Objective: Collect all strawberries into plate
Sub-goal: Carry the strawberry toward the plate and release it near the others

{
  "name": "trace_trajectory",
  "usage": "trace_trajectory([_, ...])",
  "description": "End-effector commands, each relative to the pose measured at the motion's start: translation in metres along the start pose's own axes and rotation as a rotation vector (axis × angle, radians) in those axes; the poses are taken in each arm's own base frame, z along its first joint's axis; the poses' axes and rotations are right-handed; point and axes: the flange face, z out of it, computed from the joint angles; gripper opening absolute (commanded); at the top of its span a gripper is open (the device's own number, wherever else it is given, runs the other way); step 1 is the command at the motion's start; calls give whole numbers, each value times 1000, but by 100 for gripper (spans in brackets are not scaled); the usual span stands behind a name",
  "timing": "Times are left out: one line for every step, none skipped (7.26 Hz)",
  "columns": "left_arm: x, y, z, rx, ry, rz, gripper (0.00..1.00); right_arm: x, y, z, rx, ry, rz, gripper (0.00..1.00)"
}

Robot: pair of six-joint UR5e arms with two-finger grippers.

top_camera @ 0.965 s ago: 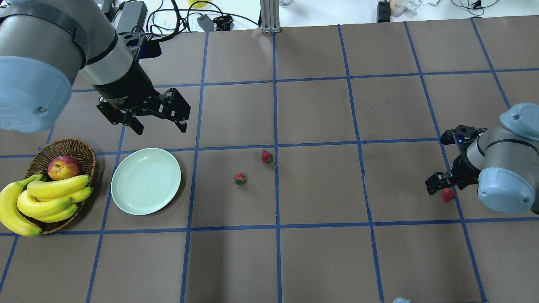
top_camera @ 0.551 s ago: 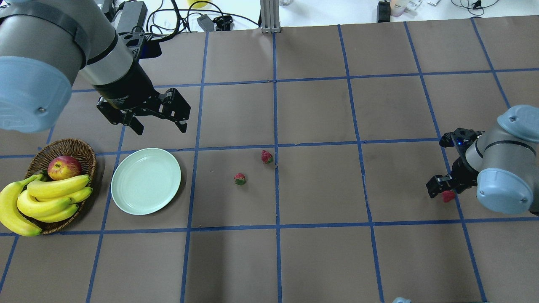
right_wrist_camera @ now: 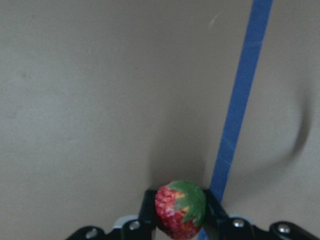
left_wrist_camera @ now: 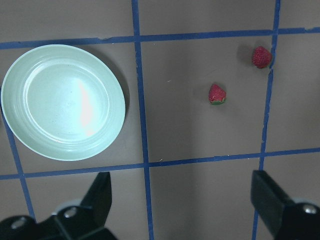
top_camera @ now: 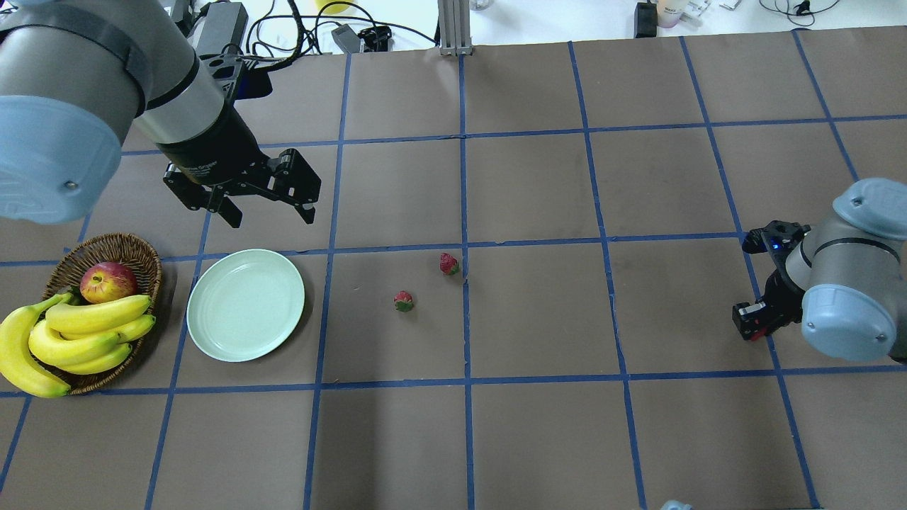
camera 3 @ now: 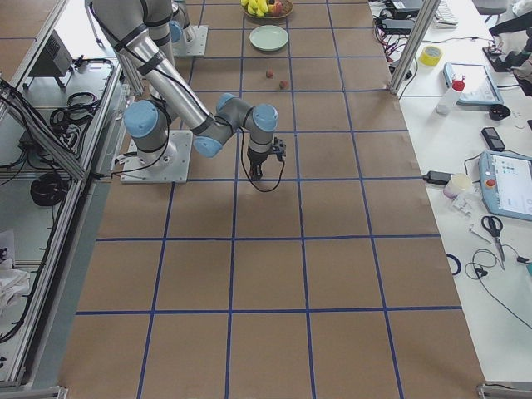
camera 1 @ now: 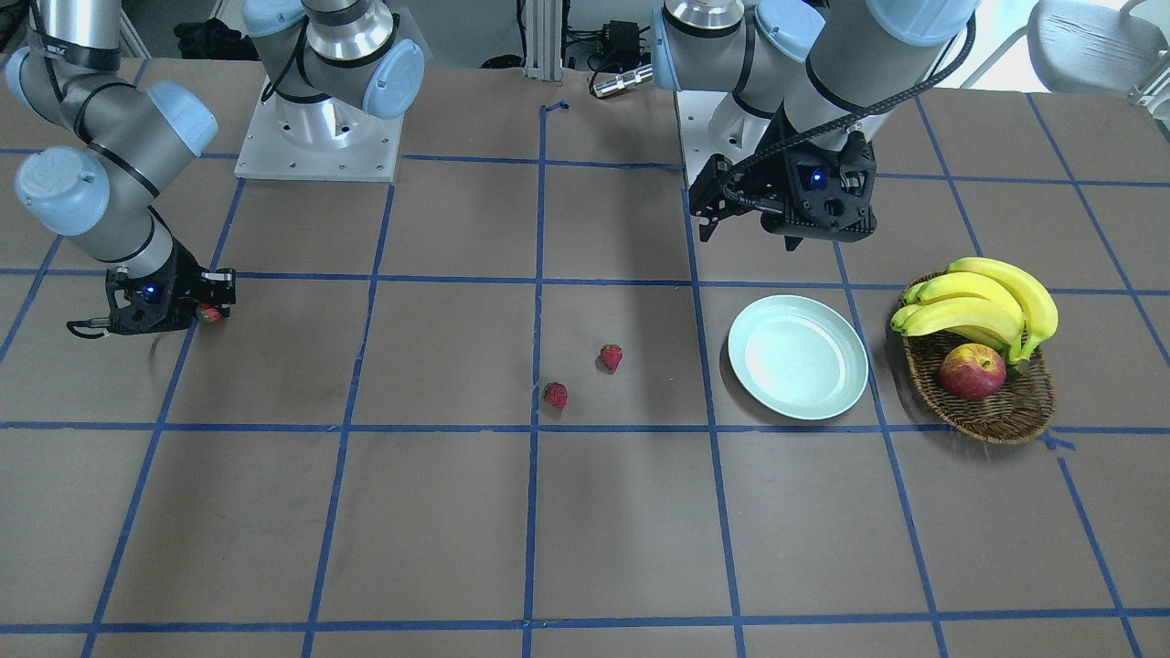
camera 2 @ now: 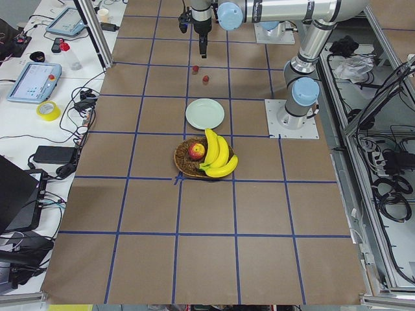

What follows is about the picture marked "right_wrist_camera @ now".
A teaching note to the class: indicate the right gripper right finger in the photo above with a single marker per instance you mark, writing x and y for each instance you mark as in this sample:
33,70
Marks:
215,218

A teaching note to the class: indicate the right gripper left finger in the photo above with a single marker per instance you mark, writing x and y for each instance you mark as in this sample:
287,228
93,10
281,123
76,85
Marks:
147,216

